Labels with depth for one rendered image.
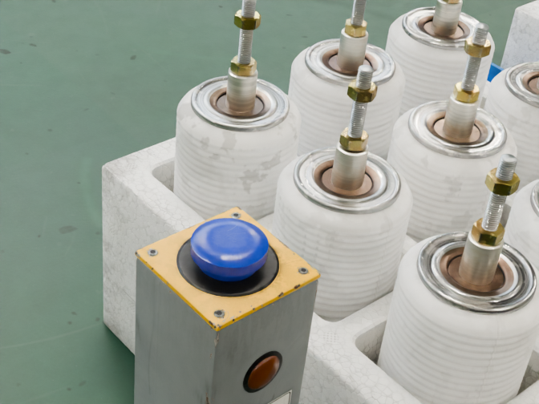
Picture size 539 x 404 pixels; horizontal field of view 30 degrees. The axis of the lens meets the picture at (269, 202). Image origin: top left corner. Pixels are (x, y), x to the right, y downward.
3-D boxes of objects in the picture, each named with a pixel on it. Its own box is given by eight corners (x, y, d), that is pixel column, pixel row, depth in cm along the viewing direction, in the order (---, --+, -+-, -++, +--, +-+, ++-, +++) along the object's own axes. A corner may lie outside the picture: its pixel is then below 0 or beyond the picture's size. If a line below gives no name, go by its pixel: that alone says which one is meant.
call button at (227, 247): (281, 275, 53) (285, 245, 52) (220, 305, 51) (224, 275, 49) (233, 235, 55) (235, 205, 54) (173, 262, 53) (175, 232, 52)
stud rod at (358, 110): (354, 168, 69) (370, 73, 64) (340, 164, 69) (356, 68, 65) (358, 162, 70) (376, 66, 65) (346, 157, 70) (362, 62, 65)
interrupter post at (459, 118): (476, 131, 78) (485, 94, 76) (466, 146, 76) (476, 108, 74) (446, 121, 78) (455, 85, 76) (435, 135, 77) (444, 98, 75)
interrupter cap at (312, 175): (422, 196, 70) (423, 188, 70) (339, 231, 66) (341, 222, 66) (351, 143, 75) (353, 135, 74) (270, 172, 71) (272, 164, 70)
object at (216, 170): (271, 244, 92) (292, 73, 81) (286, 317, 85) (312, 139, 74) (166, 246, 91) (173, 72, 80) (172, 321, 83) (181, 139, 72)
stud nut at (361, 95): (367, 107, 65) (370, 95, 65) (343, 98, 66) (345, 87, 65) (378, 93, 67) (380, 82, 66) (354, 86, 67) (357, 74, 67)
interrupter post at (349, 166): (370, 187, 70) (377, 149, 68) (344, 198, 69) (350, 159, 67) (348, 171, 72) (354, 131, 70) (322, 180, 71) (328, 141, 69)
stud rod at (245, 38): (247, 85, 77) (255, -6, 72) (249, 92, 76) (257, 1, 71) (234, 85, 76) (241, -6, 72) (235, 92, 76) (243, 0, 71)
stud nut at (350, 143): (358, 155, 67) (361, 144, 67) (336, 147, 68) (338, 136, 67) (370, 141, 69) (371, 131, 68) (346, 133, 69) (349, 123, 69)
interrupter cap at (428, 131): (516, 127, 79) (519, 119, 78) (488, 174, 73) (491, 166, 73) (426, 97, 81) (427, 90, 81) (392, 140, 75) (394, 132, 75)
